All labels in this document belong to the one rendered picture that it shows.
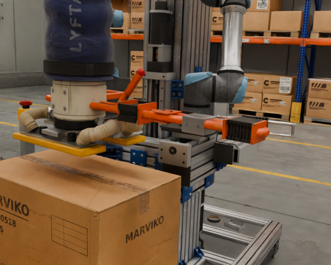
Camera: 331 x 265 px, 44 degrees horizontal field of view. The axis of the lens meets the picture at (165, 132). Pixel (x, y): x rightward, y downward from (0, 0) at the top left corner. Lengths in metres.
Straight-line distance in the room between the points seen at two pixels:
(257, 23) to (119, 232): 7.67
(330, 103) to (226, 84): 6.60
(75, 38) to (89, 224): 0.54
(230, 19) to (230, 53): 0.15
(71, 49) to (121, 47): 10.54
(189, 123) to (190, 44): 0.93
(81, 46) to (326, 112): 7.27
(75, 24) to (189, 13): 0.79
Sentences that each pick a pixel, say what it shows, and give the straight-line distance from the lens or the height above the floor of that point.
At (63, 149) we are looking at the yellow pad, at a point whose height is 1.06.
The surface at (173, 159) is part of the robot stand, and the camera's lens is 1.66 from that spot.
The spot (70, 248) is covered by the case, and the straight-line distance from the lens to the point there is 1.24.
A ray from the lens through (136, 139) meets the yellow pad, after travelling 1.36.
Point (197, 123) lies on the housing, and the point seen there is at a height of 1.18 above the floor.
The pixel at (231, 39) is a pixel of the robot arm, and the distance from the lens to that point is 1.80.
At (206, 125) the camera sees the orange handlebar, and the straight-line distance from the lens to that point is 1.05.
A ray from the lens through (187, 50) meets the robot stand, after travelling 1.94.
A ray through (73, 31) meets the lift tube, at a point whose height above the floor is 1.40.
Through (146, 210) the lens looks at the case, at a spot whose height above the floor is 0.88.
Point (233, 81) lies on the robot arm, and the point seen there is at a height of 1.24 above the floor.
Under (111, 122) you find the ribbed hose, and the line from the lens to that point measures 1.24.
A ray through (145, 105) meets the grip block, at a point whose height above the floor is 1.20.
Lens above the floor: 1.38
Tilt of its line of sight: 12 degrees down
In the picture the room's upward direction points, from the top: 2 degrees clockwise
